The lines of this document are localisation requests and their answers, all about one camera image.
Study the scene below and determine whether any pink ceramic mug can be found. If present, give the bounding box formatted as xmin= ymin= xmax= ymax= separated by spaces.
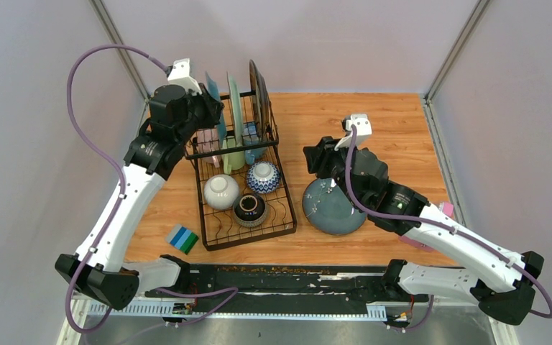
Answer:
xmin=196 ymin=129 xmax=221 ymax=168

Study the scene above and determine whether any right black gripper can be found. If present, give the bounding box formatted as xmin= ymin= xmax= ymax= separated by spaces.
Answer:
xmin=304 ymin=136 xmax=364 ymax=210

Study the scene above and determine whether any blue green striped sponge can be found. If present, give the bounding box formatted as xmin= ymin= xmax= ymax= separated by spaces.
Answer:
xmin=165 ymin=224 xmax=199 ymax=254

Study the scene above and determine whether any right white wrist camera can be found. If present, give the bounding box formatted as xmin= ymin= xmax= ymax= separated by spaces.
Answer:
xmin=334 ymin=114 xmax=372 ymax=151

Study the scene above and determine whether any light green mug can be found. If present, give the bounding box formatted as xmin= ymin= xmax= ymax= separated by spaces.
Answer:
xmin=221 ymin=136 xmax=246 ymax=175

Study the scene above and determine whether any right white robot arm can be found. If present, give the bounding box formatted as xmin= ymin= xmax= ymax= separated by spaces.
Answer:
xmin=303 ymin=137 xmax=544 ymax=326

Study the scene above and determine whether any pink box with mirror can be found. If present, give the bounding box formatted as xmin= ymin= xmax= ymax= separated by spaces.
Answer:
xmin=398 ymin=202 xmax=454 ymax=252

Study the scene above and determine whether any black rimmed white plate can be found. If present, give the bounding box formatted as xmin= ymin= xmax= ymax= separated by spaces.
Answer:
xmin=249 ymin=60 xmax=270 ymax=139

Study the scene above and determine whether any light blue scalloped plate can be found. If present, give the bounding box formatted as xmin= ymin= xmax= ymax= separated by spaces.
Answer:
xmin=227 ymin=73 xmax=244 ymax=146

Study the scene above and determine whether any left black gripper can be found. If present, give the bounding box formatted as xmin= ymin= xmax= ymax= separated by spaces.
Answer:
xmin=176 ymin=82 xmax=226 ymax=144

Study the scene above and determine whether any white ribbed bowl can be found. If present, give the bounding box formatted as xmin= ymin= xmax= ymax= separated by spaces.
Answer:
xmin=203 ymin=174 xmax=240 ymax=211

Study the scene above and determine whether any dark brown speckled bowl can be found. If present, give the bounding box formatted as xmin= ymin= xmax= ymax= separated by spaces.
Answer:
xmin=232 ymin=193 xmax=269 ymax=228

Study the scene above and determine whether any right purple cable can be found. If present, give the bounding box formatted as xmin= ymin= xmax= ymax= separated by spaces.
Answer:
xmin=344 ymin=124 xmax=552 ymax=333

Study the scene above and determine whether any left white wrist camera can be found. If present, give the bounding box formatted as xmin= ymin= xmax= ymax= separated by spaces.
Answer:
xmin=167 ymin=58 xmax=203 ymax=95

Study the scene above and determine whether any blue butterfly mug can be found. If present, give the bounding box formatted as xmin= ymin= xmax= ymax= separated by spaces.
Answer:
xmin=242 ymin=121 xmax=267 ymax=165

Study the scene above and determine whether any black wire dish rack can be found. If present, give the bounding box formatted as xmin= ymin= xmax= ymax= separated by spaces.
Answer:
xmin=185 ymin=91 xmax=297 ymax=251

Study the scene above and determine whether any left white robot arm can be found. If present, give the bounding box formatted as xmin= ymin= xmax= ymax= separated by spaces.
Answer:
xmin=55 ymin=83 xmax=224 ymax=311

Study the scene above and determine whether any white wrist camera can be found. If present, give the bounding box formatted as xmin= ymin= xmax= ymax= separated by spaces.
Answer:
xmin=167 ymin=58 xmax=203 ymax=95
xmin=334 ymin=114 xmax=372 ymax=151

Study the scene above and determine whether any grey blue blossom plate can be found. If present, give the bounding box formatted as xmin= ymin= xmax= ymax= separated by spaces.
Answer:
xmin=302 ymin=179 xmax=367 ymax=236

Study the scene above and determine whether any white black bowl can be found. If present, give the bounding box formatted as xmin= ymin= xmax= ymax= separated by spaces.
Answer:
xmin=246 ymin=161 xmax=280 ymax=194

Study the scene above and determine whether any purple cable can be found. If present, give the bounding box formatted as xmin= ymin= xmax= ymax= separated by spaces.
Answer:
xmin=344 ymin=124 xmax=552 ymax=333
xmin=64 ymin=45 xmax=240 ymax=334

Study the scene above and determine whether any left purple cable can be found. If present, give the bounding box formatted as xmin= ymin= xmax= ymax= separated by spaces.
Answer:
xmin=64 ymin=45 xmax=240 ymax=334

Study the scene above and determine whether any dark teal scalloped plate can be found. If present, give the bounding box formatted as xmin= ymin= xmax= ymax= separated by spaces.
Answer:
xmin=204 ymin=71 xmax=228 ymax=149

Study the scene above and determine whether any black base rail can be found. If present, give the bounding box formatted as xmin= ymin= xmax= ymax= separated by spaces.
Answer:
xmin=73 ymin=262 xmax=505 ymax=329

